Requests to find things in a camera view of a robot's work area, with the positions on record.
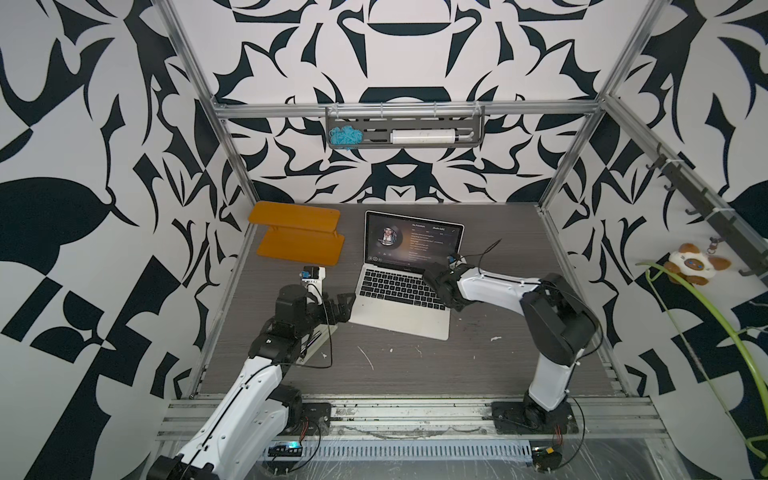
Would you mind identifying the silver laptop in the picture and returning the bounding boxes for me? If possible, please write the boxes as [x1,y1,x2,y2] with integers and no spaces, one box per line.
[350,210,464,341]

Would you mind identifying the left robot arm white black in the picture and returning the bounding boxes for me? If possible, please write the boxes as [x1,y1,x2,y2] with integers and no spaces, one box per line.
[146,283,356,479]

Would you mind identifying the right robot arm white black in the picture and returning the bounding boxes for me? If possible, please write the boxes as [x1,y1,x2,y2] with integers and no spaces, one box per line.
[424,261,598,412]

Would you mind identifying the white black stapler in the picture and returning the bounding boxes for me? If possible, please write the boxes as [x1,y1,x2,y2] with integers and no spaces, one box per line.
[296,324,337,366]

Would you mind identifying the left controller board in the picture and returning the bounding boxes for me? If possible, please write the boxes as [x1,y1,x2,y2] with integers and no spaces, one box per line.
[267,441,304,458]

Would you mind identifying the controller board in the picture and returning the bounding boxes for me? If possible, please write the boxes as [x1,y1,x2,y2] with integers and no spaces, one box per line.
[532,447,563,472]
[267,441,304,458]

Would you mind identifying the white roll in rack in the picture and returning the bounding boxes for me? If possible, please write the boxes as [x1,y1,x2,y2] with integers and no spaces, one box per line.
[390,129,457,145]

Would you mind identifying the teal cloth ball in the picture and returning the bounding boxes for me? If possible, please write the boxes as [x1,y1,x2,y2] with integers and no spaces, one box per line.
[329,125,364,149]

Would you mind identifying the right controller board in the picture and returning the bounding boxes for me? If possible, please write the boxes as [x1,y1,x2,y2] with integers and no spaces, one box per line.
[532,447,563,472]

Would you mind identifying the brown white plush toy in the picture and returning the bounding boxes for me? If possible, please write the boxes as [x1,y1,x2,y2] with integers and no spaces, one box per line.
[663,243,732,286]

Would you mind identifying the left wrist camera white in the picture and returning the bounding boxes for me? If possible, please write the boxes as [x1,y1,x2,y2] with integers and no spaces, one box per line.
[300,266,326,303]

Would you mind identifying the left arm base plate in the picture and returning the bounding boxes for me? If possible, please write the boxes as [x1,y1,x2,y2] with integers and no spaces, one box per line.
[284,402,332,435]

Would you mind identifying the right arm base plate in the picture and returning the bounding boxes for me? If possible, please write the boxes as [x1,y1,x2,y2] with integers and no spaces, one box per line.
[490,400,579,435]

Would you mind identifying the grey wall rack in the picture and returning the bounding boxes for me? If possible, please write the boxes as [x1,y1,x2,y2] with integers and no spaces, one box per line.
[324,103,486,149]

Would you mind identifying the grey hook rail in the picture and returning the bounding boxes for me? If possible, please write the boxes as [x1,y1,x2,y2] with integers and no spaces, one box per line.
[647,142,767,285]

